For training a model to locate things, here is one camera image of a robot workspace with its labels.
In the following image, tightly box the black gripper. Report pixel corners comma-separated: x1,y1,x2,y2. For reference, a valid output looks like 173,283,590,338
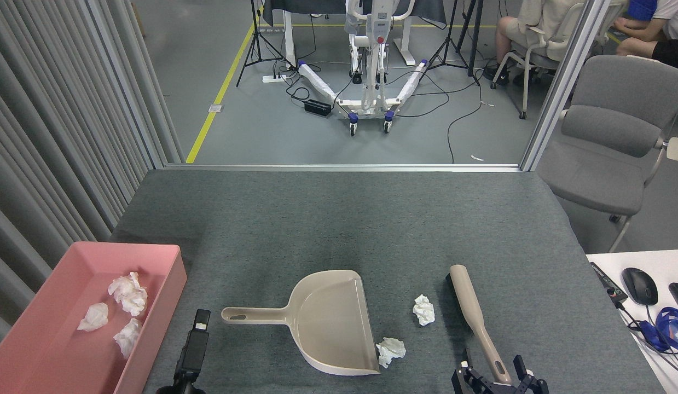
453,351,550,394
155,310,211,394

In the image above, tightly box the beige brush with black bristles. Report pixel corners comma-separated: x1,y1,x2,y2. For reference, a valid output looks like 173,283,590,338
447,264,513,385

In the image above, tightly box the white paper ball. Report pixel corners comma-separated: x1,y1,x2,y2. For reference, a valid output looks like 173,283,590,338
376,338,407,368
113,318,142,359
108,272,149,317
77,303,109,332
413,294,436,326

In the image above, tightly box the beige plastic dustpan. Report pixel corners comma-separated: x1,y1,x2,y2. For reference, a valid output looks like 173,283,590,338
221,269,381,376

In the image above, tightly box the pink plastic bin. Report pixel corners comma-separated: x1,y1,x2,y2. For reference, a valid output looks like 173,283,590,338
0,242,188,394

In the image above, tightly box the black computer mouse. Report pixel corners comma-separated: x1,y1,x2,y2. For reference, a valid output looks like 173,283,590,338
622,267,659,306

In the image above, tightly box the grey office chair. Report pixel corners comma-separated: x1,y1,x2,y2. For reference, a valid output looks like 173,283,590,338
536,55,678,253

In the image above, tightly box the grey curtain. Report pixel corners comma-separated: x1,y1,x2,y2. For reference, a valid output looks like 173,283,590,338
0,0,183,356

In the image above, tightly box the black tripod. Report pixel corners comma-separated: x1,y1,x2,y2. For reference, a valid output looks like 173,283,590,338
426,0,482,87
236,0,295,87

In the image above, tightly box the white stand on wheels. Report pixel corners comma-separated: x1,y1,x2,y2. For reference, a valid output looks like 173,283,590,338
297,0,430,136

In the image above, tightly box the white office chair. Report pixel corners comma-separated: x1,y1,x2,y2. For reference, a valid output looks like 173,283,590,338
491,3,586,120

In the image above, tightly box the seated person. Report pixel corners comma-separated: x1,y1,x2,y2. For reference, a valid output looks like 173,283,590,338
484,0,588,87

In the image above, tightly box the blue plastic crate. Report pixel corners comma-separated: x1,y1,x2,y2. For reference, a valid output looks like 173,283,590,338
628,0,658,21

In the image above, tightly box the person at desk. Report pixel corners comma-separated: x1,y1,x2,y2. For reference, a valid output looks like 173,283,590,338
612,0,678,72

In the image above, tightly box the black hub cable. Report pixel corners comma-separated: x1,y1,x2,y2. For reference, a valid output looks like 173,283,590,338
618,304,678,356

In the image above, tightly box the blue coiled cable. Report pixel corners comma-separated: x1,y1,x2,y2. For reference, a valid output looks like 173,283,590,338
640,306,678,352

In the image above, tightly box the silver aluminium rail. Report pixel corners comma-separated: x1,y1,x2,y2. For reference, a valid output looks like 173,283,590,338
164,163,523,173

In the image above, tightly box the black floor cable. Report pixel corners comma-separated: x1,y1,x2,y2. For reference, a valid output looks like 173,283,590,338
447,82,484,164

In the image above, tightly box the silver aluminium post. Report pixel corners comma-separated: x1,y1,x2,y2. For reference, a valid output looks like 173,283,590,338
520,0,613,171

